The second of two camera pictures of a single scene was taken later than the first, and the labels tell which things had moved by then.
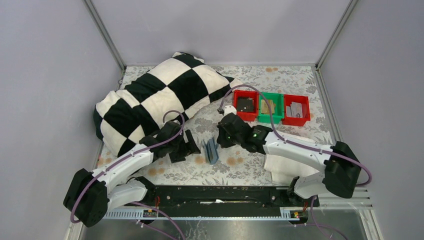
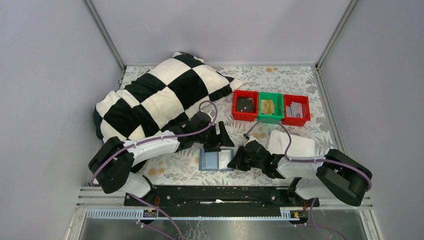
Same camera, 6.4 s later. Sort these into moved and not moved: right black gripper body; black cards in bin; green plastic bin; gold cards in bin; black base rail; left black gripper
Moved: left black gripper; right black gripper body
Not moved: black base rail; green plastic bin; gold cards in bin; black cards in bin
